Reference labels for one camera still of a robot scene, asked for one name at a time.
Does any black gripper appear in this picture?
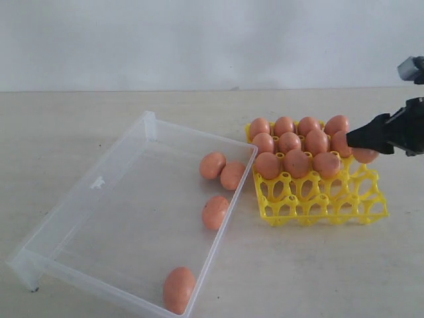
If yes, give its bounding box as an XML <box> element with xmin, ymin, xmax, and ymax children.
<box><xmin>346</xmin><ymin>97</ymin><xmax>423</xmax><ymax>156</ymax></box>

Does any clear plastic storage box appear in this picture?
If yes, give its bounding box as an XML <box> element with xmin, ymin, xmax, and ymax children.
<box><xmin>7</xmin><ymin>111</ymin><xmax>258</xmax><ymax>317</ymax></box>

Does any yellow plastic egg tray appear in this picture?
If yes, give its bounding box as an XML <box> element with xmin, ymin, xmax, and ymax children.
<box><xmin>246</xmin><ymin>121</ymin><xmax>389</xmax><ymax>226</ymax></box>

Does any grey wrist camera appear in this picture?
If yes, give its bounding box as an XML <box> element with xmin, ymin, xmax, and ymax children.
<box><xmin>397</xmin><ymin>56</ymin><xmax>424</xmax><ymax>85</ymax></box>

